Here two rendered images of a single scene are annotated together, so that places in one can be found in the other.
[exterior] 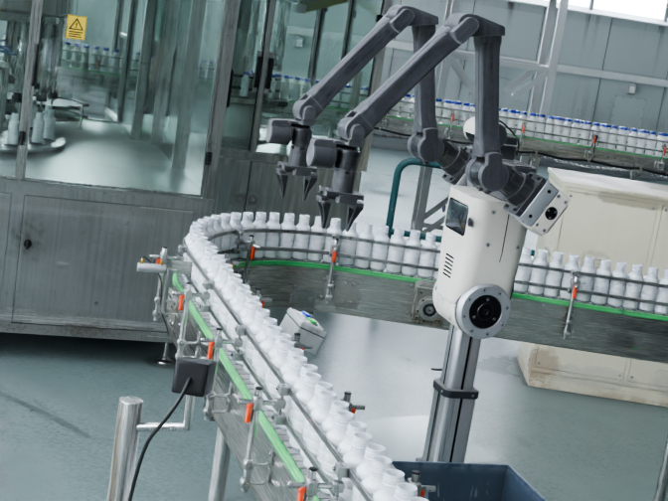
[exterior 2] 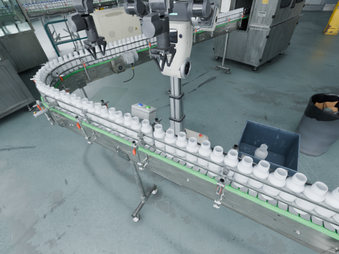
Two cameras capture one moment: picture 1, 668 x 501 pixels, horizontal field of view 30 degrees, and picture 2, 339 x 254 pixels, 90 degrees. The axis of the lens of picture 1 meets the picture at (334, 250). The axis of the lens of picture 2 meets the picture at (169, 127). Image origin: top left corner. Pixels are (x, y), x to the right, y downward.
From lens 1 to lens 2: 2.52 m
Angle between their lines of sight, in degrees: 45
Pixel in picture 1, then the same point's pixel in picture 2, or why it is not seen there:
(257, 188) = (8, 47)
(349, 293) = (93, 73)
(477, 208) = (182, 28)
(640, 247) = (119, 25)
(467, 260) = (181, 52)
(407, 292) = (109, 65)
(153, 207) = not seen: outside the picture
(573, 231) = (104, 27)
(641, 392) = not seen: hidden behind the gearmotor
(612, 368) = not seen: hidden behind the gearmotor
